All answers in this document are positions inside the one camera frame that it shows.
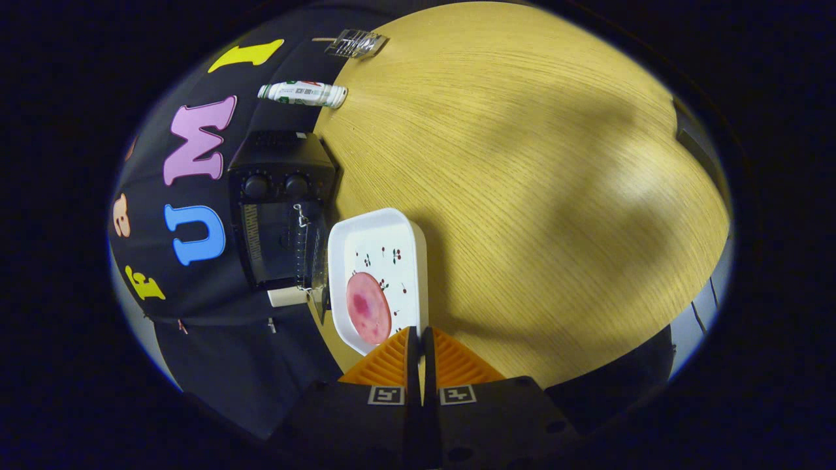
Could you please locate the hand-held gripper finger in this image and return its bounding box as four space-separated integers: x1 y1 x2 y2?
274 326 422 470
423 326 582 470

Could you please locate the pink ham slice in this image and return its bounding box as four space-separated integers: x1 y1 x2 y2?
345 272 393 345

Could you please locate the white square plate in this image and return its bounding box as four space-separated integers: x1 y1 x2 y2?
327 208 430 357

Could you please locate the black toaster oven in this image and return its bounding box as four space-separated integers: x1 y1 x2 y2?
227 129 340 325

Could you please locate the black backdrop cloth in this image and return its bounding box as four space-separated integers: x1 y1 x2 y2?
108 3 419 445

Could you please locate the white drink bottle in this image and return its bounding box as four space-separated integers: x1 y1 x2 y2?
257 80 349 109

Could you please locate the metal wire holder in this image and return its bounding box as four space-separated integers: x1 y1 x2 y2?
325 28 389 59

